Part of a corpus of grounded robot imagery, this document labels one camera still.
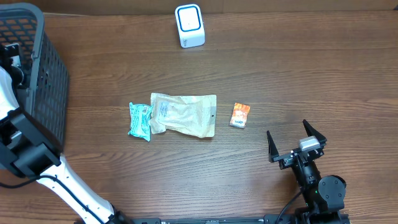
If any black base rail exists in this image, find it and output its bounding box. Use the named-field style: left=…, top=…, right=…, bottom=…
left=124, top=214, right=352, bottom=224

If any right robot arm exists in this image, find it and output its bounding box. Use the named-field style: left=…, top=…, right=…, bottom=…
left=264, top=120, right=350, bottom=224

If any beige plastic pouch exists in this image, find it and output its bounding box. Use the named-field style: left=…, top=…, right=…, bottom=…
left=149, top=93, right=217, bottom=138

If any grey plastic mesh basket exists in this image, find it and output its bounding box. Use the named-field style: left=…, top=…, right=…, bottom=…
left=1, top=3, right=70, bottom=146

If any white barcode scanner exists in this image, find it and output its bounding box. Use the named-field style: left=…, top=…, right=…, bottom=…
left=175, top=4, right=205, bottom=49

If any teal snack packet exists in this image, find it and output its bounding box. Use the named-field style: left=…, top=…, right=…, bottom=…
left=127, top=102, right=152, bottom=142

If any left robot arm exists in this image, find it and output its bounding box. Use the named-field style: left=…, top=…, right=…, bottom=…
left=1, top=44, right=132, bottom=223

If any orange small box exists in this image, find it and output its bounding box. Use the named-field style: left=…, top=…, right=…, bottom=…
left=229, top=103, right=251, bottom=129

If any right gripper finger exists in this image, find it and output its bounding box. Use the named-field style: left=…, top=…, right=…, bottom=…
left=302, top=119, right=326, bottom=144
left=266, top=131, right=279, bottom=162

